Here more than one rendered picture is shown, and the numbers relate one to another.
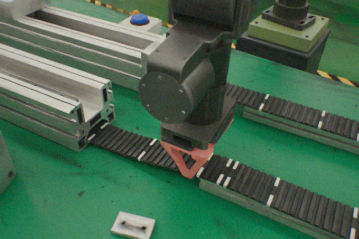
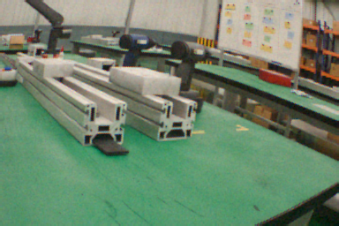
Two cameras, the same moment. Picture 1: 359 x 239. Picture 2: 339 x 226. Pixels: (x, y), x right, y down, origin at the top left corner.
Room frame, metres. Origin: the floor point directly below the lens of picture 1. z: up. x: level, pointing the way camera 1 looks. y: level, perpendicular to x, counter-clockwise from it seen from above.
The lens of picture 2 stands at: (1.52, 1.12, 1.01)
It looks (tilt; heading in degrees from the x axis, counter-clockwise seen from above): 13 degrees down; 202
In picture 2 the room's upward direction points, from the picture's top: 9 degrees clockwise
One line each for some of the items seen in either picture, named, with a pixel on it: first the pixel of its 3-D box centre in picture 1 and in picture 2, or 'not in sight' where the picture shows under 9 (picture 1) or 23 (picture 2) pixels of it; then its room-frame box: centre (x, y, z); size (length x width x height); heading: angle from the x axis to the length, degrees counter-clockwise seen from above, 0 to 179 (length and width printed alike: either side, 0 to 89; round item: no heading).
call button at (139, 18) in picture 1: (139, 20); not in sight; (0.76, 0.10, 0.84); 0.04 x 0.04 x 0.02
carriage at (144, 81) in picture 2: not in sight; (141, 85); (0.71, 0.72, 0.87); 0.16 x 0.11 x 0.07; 63
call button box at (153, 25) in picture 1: (138, 34); (8, 77); (0.76, 0.11, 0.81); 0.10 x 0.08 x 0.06; 153
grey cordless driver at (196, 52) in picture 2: not in sight; (192, 76); (0.47, 0.76, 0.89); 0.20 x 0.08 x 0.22; 167
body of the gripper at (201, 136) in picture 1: (201, 100); (52, 45); (0.34, -0.03, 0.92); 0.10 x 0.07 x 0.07; 154
